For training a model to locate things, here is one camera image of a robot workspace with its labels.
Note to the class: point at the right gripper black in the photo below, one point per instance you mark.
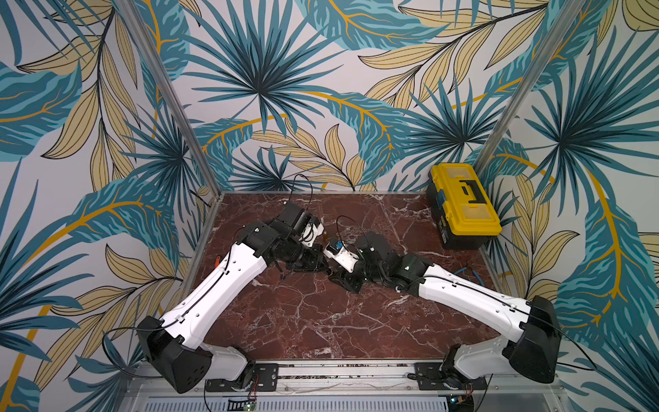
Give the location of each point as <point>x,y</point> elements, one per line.
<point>347,276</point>

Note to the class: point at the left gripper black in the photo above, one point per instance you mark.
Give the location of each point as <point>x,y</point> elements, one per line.
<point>315,264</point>

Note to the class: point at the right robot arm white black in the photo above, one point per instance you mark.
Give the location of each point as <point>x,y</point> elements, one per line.
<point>528,338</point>

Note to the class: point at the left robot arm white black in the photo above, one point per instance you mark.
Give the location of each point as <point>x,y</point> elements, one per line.
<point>174,345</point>

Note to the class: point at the yellow black toolbox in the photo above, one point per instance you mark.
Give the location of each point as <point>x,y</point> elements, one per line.
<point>461,209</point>

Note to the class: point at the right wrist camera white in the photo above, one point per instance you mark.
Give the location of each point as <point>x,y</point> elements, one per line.
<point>337,252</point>

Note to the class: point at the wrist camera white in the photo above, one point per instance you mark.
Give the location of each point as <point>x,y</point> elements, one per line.
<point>314,229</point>
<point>337,252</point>

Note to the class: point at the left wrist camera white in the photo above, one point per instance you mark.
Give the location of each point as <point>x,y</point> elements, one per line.
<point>314,229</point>

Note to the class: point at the aluminium frame rail front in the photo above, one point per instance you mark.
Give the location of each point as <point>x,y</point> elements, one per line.
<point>349,385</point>

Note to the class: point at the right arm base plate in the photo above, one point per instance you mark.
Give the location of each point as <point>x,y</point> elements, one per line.
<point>430,376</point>

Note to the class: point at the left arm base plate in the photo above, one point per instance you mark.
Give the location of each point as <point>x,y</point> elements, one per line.
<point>259,377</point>

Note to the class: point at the aluminium corner post left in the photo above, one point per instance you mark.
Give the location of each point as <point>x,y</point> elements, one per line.
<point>138,29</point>

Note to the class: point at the aluminium corner post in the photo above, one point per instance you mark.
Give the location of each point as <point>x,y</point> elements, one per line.
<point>568,13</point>
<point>138,29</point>

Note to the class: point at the aluminium corner post right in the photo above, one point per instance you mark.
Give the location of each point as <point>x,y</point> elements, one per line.
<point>568,13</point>

